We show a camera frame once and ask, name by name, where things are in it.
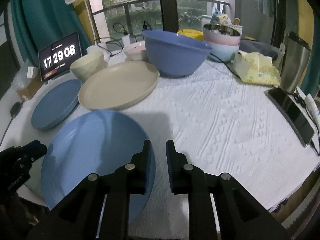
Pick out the black mouse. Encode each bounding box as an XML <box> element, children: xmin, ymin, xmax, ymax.
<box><xmin>10</xmin><ymin>102</ymin><xmax>23</xmax><ymax>119</ymax></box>

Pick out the steel bowl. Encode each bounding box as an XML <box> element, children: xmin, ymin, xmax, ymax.
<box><xmin>203</xmin><ymin>23</ymin><xmax>241</xmax><ymax>36</ymax></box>

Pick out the large blue bowl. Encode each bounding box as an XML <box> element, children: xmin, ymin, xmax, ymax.
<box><xmin>142</xmin><ymin>30</ymin><xmax>213</xmax><ymax>78</ymax></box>

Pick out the cream bowl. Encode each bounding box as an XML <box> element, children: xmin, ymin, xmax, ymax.
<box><xmin>70</xmin><ymin>50</ymin><xmax>104</xmax><ymax>83</ymax></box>

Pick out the yellow tissue pack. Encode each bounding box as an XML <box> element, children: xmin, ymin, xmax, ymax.
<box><xmin>233</xmin><ymin>52</ymin><xmax>281</xmax><ymax>86</ymax></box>

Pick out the black cable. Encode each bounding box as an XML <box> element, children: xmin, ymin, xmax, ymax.
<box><xmin>208</xmin><ymin>52</ymin><xmax>242</xmax><ymax>79</ymax></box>

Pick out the light blue plate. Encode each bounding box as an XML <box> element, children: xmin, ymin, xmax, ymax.
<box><xmin>41</xmin><ymin>109</ymin><xmax>149</xmax><ymax>209</ymax></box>

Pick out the snack container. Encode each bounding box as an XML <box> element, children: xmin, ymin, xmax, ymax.
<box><xmin>210</xmin><ymin>9</ymin><xmax>242</xmax><ymax>34</ymax></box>

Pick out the white humidifier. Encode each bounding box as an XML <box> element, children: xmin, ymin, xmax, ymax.
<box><xmin>86</xmin><ymin>43</ymin><xmax>111</xmax><ymax>62</ymax></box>

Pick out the cardboard box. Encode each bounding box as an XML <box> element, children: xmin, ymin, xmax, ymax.
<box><xmin>17</xmin><ymin>74</ymin><xmax>43</xmax><ymax>101</ymax></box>

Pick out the dark blue plate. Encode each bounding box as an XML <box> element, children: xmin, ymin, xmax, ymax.
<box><xmin>31</xmin><ymin>79</ymin><xmax>82</xmax><ymax>131</ymax></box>

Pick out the black smartphone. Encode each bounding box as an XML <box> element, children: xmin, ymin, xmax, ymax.
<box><xmin>266</xmin><ymin>88</ymin><xmax>315</xmax><ymax>147</ymax></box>

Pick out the teal curtain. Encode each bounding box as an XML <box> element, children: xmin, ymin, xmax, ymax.
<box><xmin>10</xmin><ymin>0</ymin><xmax>91</xmax><ymax>67</ymax></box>

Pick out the pink strawberry bowl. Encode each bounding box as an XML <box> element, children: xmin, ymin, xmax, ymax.
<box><xmin>123</xmin><ymin>41</ymin><xmax>149</xmax><ymax>62</ymax></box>

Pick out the white charger plug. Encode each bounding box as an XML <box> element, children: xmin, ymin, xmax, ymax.
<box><xmin>122</xmin><ymin>33</ymin><xmax>131</xmax><ymax>47</ymax></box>

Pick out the pale blue bowl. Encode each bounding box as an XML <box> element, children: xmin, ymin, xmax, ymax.
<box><xmin>204</xmin><ymin>41</ymin><xmax>240</xmax><ymax>62</ymax></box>

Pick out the white table cloth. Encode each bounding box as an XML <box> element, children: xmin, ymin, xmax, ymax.
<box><xmin>0</xmin><ymin>47</ymin><xmax>320</xmax><ymax>240</ymax></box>

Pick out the white cream tube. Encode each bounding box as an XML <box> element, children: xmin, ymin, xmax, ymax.
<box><xmin>304</xmin><ymin>94</ymin><xmax>320</xmax><ymax>128</ymax></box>

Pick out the grey folded cloth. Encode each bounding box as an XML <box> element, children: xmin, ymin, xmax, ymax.
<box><xmin>239</xmin><ymin>39</ymin><xmax>280</xmax><ymax>61</ymax></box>

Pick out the beige large plate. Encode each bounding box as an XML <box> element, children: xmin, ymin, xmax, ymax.
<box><xmin>78</xmin><ymin>61</ymin><xmax>159</xmax><ymax>110</ymax></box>

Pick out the tablet showing clock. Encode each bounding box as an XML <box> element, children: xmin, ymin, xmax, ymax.
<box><xmin>38</xmin><ymin>32</ymin><xmax>82</xmax><ymax>83</ymax></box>

